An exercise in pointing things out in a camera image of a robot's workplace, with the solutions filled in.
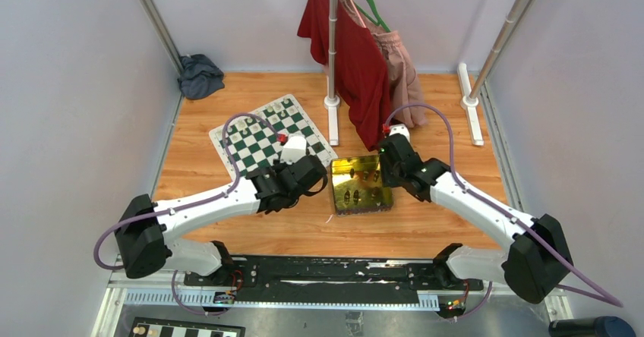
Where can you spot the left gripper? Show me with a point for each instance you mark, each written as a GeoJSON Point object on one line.
{"type": "Point", "coordinates": [279, 166]}

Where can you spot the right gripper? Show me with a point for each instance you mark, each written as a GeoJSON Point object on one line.
{"type": "Point", "coordinates": [387, 180]}

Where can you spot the yellow metal tin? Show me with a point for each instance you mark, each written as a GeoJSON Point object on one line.
{"type": "Point", "coordinates": [357, 185]}

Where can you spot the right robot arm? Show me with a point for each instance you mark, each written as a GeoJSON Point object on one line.
{"type": "Point", "coordinates": [523, 262]}

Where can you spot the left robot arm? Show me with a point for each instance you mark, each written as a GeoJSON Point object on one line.
{"type": "Point", "coordinates": [150, 236]}

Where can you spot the green white chess mat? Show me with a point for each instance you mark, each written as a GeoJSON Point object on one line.
{"type": "Point", "coordinates": [253, 145]}

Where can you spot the pink shorts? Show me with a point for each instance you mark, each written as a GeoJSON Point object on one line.
{"type": "Point", "coordinates": [403, 79]}

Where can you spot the white clothes rack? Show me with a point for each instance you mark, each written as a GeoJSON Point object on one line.
{"type": "Point", "coordinates": [469, 101]}

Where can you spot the red t-shirt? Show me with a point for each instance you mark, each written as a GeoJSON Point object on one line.
{"type": "Point", "coordinates": [362, 79]}

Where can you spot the dark blue crumpled cloth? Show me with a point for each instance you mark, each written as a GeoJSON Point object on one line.
{"type": "Point", "coordinates": [200, 77]}

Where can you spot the green clothes hanger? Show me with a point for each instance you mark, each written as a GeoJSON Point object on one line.
{"type": "Point", "coordinates": [374, 17]}

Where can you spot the dark blue bottle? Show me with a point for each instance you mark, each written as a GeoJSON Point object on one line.
{"type": "Point", "coordinates": [607, 326]}

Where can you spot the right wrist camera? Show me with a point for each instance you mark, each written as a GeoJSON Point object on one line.
{"type": "Point", "coordinates": [399, 129]}

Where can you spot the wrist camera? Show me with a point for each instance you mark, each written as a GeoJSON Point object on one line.
{"type": "Point", "coordinates": [399, 129]}
{"type": "Point", "coordinates": [293, 149]}

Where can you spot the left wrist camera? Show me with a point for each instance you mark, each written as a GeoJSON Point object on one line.
{"type": "Point", "coordinates": [293, 149]}

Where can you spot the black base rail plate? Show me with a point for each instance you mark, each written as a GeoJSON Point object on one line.
{"type": "Point", "coordinates": [332, 280]}

